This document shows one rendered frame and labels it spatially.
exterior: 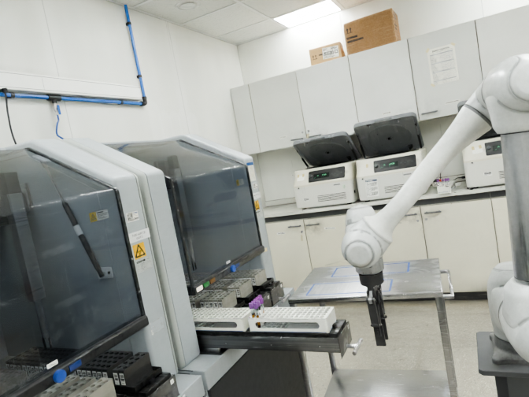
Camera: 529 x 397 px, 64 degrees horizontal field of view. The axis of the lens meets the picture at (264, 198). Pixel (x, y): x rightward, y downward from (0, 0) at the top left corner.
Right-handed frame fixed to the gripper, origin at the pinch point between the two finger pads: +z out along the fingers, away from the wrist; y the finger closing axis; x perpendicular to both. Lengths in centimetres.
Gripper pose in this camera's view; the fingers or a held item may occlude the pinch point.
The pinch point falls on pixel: (380, 332)
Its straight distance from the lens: 146.6
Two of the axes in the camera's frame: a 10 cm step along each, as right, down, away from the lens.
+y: -4.2, 1.6, -8.9
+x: 8.9, -1.3, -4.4
